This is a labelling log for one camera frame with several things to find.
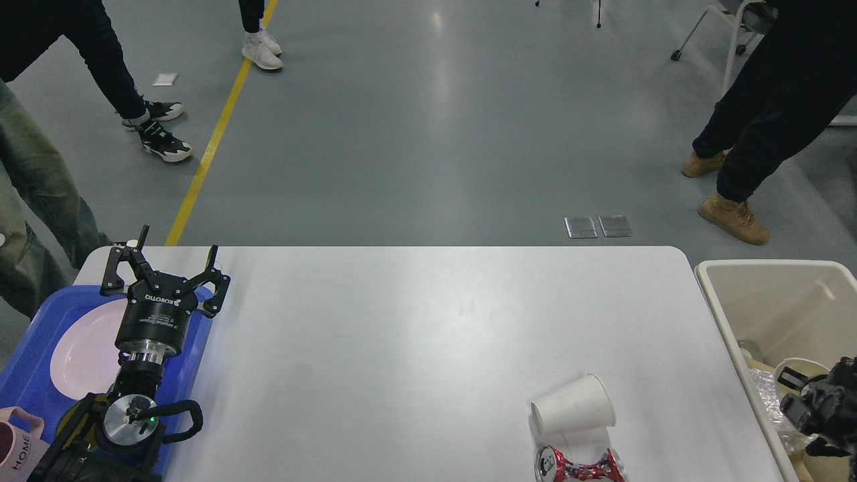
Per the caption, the left metal floor socket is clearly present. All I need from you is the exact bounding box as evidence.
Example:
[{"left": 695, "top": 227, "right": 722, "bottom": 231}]
[{"left": 565, "top": 216, "right": 598, "bottom": 239}]

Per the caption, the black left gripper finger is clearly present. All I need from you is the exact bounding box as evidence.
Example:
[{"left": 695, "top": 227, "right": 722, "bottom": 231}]
[
  {"left": 184, "top": 245, "right": 232, "bottom": 319},
  {"left": 99, "top": 226, "right": 161, "bottom": 302}
]

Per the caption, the person in black-white sneakers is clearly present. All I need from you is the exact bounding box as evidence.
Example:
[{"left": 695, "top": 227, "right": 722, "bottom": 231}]
[{"left": 1, "top": 1, "right": 193, "bottom": 163}]

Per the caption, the white frame chair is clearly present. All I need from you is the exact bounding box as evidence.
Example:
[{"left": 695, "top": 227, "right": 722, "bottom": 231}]
[{"left": 670, "top": 1, "right": 778, "bottom": 95}]

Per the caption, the white paper cup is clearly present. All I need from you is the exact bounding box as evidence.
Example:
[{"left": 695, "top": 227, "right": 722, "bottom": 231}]
[
  {"left": 530, "top": 374, "right": 617, "bottom": 435},
  {"left": 774, "top": 357, "right": 830, "bottom": 400}
]

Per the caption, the person in plain white sneakers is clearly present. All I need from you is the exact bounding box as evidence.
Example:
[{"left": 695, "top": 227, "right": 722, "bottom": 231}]
[{"left": 238, "top": 0, "right": 284, "bottom": 72}]

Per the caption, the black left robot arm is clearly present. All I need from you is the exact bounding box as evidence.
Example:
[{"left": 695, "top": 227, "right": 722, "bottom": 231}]
[{"left": 29, "top": 226, "right": 232, "bottom": 481}]

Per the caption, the crushed red soda can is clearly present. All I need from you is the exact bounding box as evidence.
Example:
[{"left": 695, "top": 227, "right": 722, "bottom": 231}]
[{"left": 534, "top": 445, "right": 629, "bottom": 481}]

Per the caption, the beige plastic bin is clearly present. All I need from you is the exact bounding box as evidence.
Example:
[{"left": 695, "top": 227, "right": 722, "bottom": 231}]
[{"left": 695, "top": 260, "right": 856, "bottom": 481}]

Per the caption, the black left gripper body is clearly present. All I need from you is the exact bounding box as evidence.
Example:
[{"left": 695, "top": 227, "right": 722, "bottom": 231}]
[{"left": 115, "top": 288, "right": 197, "bottom": 359}]

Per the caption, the person in green trousers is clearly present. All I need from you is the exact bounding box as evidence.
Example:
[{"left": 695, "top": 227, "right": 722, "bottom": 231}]
[{"left": 1, "top": 84, "right": 111, "bottom": 319}]

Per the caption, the right metal floor socket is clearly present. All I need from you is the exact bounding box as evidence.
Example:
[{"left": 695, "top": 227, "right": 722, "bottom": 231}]
[{"left": 598, "top": 216, "right": 633, "bottom": 238}]

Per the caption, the pink ribbed mug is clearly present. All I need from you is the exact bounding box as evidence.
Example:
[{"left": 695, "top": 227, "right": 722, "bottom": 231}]
[{"left": 1, "top": 406, "right": 50, "bottom": 481}]

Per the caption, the pink plate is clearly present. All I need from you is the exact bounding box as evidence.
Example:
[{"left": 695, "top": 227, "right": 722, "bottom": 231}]
[{"left": 50, "top": 299, "right": 127, "bottom": 400}]

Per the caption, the metal floor socket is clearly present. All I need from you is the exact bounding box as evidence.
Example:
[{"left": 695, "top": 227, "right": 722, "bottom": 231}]
[
  {"left": 598, "top": 216, "right": 633, "bottom": 238},
  {"left": 565, "top": 216, "right": 598, "bottom": 239}
]

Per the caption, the white metal bar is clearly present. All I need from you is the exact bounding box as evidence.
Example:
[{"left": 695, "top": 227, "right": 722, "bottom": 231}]
[{"left": 829, "top": 114, "right": 857, "bottom": 127}]

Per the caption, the brown paper bag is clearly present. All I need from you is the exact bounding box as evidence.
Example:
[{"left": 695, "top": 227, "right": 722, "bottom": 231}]
[{"left": 745, "top": 358, "right": 849, "bottom": 481}]

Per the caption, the blue plastic tray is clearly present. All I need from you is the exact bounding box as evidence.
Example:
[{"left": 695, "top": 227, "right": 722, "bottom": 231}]
[{"left": 2, "top": 286, "right": 209, "bottom": 481}]

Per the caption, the person in tan boots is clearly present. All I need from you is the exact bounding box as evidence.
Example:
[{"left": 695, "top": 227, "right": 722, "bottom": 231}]
[{"left": 682, "top": 1, "right": 856, "bottom": 245}]

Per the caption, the aluminium foil sheet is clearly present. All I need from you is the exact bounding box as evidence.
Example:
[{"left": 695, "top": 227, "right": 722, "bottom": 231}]
[{"left": 749, "top": 368, "right": 816, "bottom": 455}]

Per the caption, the clear plastic bottle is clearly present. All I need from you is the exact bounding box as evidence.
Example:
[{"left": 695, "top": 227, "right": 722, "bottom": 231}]
[{"left": 737, "top": 339, "right": 763, "bottom": 362}]

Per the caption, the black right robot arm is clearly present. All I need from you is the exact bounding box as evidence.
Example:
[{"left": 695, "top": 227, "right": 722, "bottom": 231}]
[{"left": 775, "top": 357, "right": 856, "bottom": 467}]

